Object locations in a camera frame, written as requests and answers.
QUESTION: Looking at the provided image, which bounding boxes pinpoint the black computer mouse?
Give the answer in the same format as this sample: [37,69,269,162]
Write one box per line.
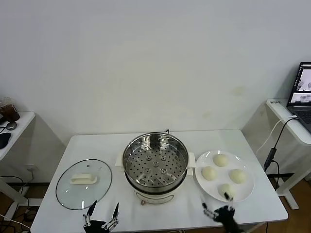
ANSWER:
[0,132,12,149]

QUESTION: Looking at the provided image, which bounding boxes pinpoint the black cable with adapter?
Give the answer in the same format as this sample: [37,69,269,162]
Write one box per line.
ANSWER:
[264,117,298,191]

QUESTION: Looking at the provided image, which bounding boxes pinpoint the plastic iced coffee cup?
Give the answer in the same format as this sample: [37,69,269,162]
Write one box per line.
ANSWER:
[0,97,20,122]

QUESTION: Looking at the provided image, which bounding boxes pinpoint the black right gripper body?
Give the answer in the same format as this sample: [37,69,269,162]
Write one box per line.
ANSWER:
[215,206,245,233]

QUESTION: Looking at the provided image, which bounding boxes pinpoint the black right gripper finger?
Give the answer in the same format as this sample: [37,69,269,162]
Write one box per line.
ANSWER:
[224,191,236,211]
[200,196,218,220]

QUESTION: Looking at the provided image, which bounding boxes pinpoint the black floor cable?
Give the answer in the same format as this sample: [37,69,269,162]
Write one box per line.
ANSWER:
[0,175,34,219]

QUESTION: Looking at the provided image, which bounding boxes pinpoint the glass lid with white handle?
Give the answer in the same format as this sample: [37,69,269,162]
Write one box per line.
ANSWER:
[55,159,113,211]

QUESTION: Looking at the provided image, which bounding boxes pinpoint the white charging cable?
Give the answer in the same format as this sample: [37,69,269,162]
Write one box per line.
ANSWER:
[256,116,297,153]

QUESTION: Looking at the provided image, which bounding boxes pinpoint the white round plate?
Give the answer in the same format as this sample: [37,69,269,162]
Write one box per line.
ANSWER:
[194,150,256,203]

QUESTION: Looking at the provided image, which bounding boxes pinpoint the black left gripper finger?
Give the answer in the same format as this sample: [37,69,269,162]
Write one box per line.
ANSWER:
[83,200,97,227]
[102,202,120,229]

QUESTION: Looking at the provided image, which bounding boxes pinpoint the white side desk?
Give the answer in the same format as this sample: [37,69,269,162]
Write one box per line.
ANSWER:
[0,111,36,220]

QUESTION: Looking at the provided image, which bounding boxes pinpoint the white steamed baozi bun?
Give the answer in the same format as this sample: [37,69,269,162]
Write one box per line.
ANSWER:
[229,168,248,184]
[201,166,217,182]
[213,153,229,167]
[218,183,236,201]

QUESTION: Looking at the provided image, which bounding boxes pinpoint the steel perforated steamer basket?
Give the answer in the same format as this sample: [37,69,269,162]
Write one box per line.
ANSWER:
[122,132,190,192]

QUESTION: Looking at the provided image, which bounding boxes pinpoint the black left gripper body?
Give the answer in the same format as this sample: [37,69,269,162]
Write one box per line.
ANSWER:
[83,219,110,233]

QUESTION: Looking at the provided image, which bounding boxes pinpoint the white electric cooking pot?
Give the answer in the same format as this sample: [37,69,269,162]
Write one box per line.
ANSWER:
[114,151,196,206]

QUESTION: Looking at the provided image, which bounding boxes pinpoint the dark grey open laptop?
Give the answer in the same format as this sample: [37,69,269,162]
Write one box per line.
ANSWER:
[286,62,311,133]

